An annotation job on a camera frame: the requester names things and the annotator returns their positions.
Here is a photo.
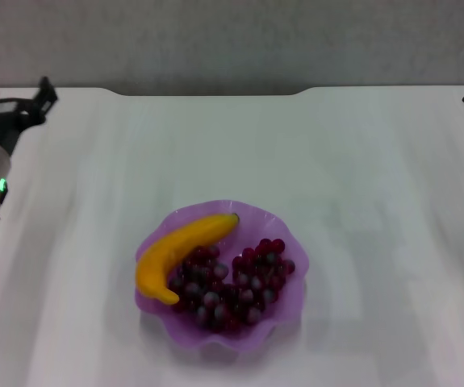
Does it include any dark red grape bunch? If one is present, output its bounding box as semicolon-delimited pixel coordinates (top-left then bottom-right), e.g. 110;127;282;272
169;238;297;334

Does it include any purple wavy plastic bowl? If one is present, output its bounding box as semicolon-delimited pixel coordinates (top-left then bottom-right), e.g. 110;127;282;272
135;198;311;356

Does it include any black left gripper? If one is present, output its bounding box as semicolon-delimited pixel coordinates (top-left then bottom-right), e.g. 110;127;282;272
0;76;60;159

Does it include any yellow plastic banana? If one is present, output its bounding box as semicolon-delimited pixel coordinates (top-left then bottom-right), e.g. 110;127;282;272
135;212;241;306

